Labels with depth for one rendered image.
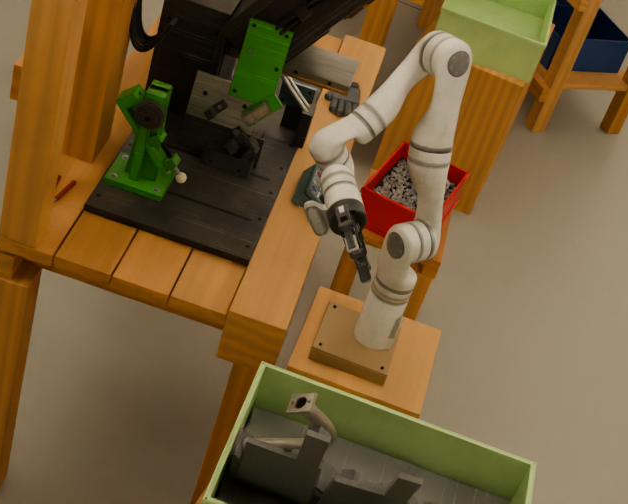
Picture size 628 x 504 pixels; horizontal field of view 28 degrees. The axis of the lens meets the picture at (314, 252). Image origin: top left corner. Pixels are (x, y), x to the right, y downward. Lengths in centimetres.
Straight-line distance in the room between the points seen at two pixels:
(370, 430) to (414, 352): 36
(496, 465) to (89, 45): 136
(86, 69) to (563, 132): 330
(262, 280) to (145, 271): 28
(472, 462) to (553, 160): 316
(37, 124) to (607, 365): 260
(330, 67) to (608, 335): 188
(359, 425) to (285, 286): 44
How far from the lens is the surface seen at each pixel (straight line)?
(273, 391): 270
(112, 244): 299
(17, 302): 305
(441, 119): 264
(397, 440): 271
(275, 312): 289
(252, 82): 325
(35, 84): 270
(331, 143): 253
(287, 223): 316
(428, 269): 341
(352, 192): 245
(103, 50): 306
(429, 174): 267
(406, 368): 295
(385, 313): 284
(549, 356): 460
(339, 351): 286
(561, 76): 575
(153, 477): 367
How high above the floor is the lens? 274
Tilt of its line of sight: 36 degrees down
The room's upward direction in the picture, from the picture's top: 19 degrees clockwise
